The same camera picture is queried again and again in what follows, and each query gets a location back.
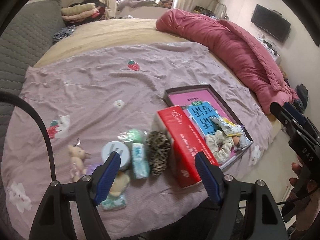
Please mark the dark tray with pink lining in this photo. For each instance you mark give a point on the dark tray with pink lining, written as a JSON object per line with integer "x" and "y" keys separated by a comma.
{"x": 182, "y": 100}

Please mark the white jar with blue lid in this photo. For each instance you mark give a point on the white jar with blue lid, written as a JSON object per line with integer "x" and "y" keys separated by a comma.
{"x": 112, "y": 148}

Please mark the white shelf with clutter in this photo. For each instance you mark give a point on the white shelf with clutter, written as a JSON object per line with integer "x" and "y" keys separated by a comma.
{"x": 270, "y": 47}

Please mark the yellow duck plush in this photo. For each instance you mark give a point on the yellow duck plush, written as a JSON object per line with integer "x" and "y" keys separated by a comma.
{"x": 121, "y": 182}

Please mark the beige bed sheet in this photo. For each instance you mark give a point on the beige bed sheet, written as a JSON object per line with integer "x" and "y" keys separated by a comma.
{"x": 100, "y": 35}

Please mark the pink strawberry bedsheet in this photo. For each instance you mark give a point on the pink strawberry bedsheet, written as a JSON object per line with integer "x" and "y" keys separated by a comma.
{"x": 100, "y": 80}

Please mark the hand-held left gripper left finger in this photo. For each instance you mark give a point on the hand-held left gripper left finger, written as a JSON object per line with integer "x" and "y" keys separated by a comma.
{"x": 107, "y": 177}

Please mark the orange makeup sponge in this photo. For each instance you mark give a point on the orange makeup sponge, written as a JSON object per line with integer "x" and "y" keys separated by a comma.
{"x": 236, "y": 140}

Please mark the leopard print scrunchie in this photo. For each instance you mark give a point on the leopard print scrunchie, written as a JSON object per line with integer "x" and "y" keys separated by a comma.
{"x": 157, "y": 155}

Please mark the red tissue box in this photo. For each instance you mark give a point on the red tissue box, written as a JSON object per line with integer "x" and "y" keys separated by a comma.
{"x": 185, "y": 150}

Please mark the green puff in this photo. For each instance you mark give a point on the green puff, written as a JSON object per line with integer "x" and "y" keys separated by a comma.
{"x": 133, "y": 135}

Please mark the white yellow wipe packet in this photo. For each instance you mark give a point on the white yellow wipe packet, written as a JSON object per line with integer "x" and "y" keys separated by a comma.
{"x": 227, "y": 127}

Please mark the pink comforter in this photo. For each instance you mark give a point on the pink comforter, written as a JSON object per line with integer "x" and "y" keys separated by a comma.
{"x": 225, "y": 42}

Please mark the pile of folded clothes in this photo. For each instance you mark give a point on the pile of folded clothes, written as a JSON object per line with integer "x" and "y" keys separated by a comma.
{"x": 77, "y": 11}

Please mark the white metal rack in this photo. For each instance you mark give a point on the white metal rack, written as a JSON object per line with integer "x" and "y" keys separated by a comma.
{"x": 212, "y": 8}

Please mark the dark patterned cloth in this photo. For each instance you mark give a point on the dark patterned cloth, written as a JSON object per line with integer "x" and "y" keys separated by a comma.
{"x": 63, "y": 32}

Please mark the dark bag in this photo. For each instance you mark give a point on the dark bag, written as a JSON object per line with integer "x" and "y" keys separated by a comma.
{"x": 302, "y": 95}

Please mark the small teal tissue pack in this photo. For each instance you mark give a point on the small teal tissue pack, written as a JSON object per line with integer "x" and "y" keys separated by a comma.
{"x": 115, "y": 202}

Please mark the person's right hand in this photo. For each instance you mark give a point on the person's right hand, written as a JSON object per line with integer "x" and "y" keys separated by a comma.
{"x": 297, "y": 170}

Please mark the clothes on window sill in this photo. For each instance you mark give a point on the clothes on window sill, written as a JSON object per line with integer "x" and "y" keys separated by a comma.
{"x": 140, "y": 3}

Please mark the floral fabric scrunchie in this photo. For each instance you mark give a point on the floral fabric scrunchie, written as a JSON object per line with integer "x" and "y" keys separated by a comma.
{"x": 215, "y": 140}

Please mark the white blue wipe packet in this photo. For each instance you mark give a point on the white blue wipe packet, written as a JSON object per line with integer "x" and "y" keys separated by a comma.
{"x": 246, "y": 141}

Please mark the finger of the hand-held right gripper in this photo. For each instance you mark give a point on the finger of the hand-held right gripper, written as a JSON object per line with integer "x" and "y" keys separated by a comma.
{"x": 296, "y": 113}
{"x": 287, "y": 122}

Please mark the black wall television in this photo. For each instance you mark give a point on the black wall television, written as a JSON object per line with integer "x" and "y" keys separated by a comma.
{"x": 271, "y": 22}

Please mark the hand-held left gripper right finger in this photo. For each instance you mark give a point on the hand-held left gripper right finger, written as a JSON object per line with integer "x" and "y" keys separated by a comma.
{"x": 208, "y": 177}

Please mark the tall teal tissue pack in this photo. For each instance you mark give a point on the tall teal tissue pack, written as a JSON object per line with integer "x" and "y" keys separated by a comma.
{"x": 140, "y": 162}

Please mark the grey quilted headboard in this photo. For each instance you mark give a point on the grey quilted headboard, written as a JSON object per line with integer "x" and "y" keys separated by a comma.
{"x": 30, "y": 30}

